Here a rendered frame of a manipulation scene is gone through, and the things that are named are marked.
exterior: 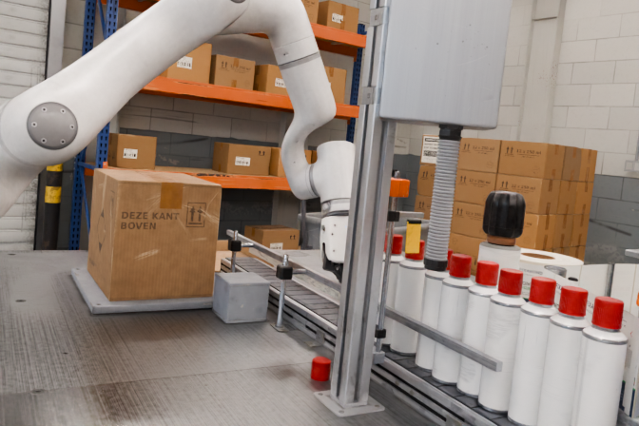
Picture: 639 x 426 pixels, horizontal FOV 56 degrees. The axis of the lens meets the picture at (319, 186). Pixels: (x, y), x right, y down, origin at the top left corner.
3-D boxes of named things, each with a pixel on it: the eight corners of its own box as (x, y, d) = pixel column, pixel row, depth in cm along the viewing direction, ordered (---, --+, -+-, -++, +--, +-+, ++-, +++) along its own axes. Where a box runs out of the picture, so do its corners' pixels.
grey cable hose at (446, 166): (452, 272, 87) (469, 126, 86) (433, 272, 85) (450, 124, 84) (435, 266, 90) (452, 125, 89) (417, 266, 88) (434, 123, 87)
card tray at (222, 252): (273, 271, 189) (274, 258, 188) (192, 272, 176) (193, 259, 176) (238, 251, 215) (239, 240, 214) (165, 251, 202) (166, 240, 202)
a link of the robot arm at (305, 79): (242, 77, 127) (290, 207, 135) (309, 56, 120) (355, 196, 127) (261, 68, 134) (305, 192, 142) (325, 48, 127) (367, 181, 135)
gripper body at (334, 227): (329, 207, 125) (333, 261, 122) (370, 209, 130) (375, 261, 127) (312, 215, 131) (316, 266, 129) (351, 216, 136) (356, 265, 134)
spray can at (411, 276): (423, 353, 110) (435, 242, 109) (407, 358, 106) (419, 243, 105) (400, 344, 114) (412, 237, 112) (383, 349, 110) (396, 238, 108)
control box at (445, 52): (497, 129, 86) (513, -7, 85) (377, 118, 88) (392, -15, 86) (485, 131, 96) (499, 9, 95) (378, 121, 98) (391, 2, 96)
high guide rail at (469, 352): (502, 371, 85) (503, 361, 85) (495, 372, 84) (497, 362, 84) (230, 234, 178) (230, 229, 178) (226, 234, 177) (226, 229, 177)
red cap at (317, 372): (329, 375, 108) (331, 357, 108) (329, 382, 105) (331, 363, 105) (310, 373, 108) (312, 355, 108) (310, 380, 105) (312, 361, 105)
